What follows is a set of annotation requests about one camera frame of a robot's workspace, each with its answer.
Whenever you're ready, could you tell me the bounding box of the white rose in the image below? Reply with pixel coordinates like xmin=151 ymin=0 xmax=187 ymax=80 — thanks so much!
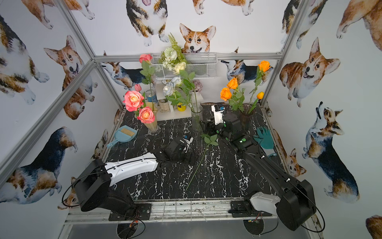
xmin=169 ymin=76 xmax=198 ymax=113
xmin=163 ymin=81 xmax=197 ymax=113
xmin=185 ymin=134 xmax=218 ymax=191

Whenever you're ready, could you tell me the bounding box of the orange rose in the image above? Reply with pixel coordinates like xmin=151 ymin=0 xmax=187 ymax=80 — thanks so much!
xmin=250 ymin=61 xmax=272 ymax=105
xmin=227 ymin=78 xmax=245 ymax=111
xmin=220 ymin=87 xmax=245 ymax=112

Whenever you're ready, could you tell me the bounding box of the orange tulip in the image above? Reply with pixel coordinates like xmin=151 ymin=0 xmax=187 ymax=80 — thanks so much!
xmin=247 ymin=92 xmax=264 ymax=114

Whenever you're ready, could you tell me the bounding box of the pink rose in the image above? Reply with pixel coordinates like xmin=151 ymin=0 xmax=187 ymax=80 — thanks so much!
xmin=123 ymin=91 xmax=145 ymax=117
xmin=139 ymin=54 xmax=155 ymax=90
xmin=137 ymin=107 xmax=155 ymax=123

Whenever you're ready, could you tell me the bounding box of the cream rose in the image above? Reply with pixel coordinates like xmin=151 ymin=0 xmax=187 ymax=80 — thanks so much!
xmin=178 ymin=70 xmax=198 ymax=105

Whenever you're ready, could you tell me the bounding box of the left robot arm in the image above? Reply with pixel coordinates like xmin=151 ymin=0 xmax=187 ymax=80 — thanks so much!
xmin=72 ymin=136 xmax=196 ymax=215

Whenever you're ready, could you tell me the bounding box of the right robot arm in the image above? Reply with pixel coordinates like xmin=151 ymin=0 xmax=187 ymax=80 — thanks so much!
xmin=200 ymin=114 xmax=317 ymax=231

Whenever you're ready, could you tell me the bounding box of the purple glass vase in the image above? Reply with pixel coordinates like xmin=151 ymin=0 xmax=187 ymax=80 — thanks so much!
xmin=238 ymin=104 xmax=255 ymax=130

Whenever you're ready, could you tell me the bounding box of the yellow fluted vase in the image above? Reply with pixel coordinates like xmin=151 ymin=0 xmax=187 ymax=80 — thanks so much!
xmin=145 ymin=102 xmax=161 ymax=135

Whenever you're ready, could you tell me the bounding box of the teal rubber glove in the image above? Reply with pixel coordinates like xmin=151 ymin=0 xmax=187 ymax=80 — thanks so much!
xmin=253 ymin=126 xmax=277 ymax=157

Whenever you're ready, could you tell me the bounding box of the clear glass cylinder vase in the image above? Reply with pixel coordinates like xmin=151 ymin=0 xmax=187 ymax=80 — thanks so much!
xmin=191 ymin=105 xmax=203 ymax=132

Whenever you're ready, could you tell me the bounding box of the yellow bottle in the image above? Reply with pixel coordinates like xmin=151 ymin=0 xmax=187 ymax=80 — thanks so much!
xmin=177 ymin=103 xmax=187 ymax=112

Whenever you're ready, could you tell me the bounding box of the white wooden shelf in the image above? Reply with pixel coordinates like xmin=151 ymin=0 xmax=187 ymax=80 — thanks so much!
xmin=155 ymin=83 xmax=192 ymax=121

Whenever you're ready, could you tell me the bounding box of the teal dustpan with brush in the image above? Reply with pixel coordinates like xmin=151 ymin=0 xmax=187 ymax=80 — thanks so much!
xmin=106 ymin=125 xmax=138 ymax=148

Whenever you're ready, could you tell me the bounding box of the small pink potted flower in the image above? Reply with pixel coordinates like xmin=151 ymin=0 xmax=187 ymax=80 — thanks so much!
xmin=193 ymin=80 xmax=203 ymax=92

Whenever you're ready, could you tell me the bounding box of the blue tin can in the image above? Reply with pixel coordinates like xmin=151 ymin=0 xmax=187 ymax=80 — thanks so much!
xmin=145 ymin=89 xmax=158 ymax=104

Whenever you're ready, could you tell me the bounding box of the white lidded jar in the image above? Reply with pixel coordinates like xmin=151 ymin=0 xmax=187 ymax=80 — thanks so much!
xmin=162 ymin=79 xmax=172 ymax=85

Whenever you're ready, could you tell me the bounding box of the white green artificial bouquet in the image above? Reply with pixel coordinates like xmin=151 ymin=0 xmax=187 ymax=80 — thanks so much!
xmin=159 ymin=33 xmax=188 ymax=74

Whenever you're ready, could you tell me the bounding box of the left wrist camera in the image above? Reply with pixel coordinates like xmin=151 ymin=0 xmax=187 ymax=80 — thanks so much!
xmin=183 ymin=135 xmax=194 ymax=153

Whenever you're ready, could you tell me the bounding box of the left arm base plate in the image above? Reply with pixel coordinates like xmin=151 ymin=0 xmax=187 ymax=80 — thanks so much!
xmin=108 ymin=203 xmax=152 ymax=221

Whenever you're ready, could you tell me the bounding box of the white wire basket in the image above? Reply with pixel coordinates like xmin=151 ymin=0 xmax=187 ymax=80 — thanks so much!
xmin=151 ymin=53 xmax=218 ymax=80

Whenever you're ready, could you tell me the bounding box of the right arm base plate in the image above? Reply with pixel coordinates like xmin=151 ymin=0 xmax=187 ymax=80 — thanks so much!
xmin=228 ymin=200 xmax=272 ymax=218

